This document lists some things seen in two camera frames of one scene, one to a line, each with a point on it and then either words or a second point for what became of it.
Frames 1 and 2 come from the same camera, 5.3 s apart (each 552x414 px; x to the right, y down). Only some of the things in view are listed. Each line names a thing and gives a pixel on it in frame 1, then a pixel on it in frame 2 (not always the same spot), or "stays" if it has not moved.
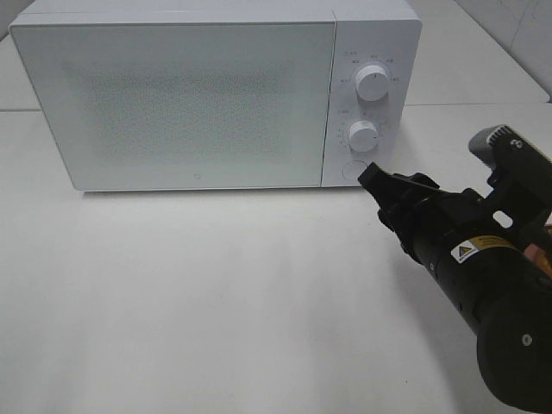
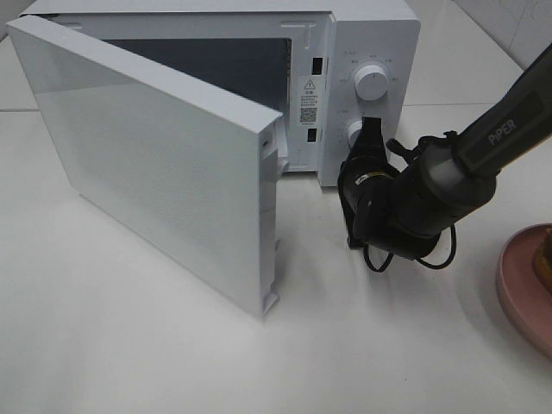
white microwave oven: (162, 104) -> (176, 171)
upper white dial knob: (373, 82) stays
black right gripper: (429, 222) -> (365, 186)
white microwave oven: (213, 95) stays
